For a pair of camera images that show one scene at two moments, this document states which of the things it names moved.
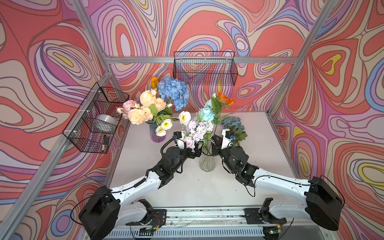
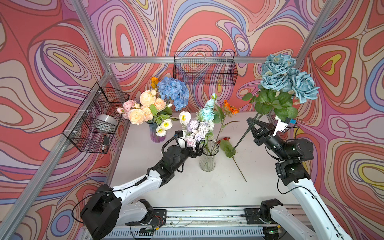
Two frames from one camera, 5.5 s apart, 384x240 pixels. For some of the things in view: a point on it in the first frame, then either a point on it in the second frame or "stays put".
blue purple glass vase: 154,137 stays put
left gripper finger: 197,153 stays put
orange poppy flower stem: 154,81 stays put
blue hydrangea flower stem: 175,90 stays put
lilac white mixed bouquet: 198,130 stays put
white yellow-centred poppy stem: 184,117 stays put
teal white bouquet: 235,124 -> 282,87
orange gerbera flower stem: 218,102 -> 229,111
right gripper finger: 216,141 -> 260,129
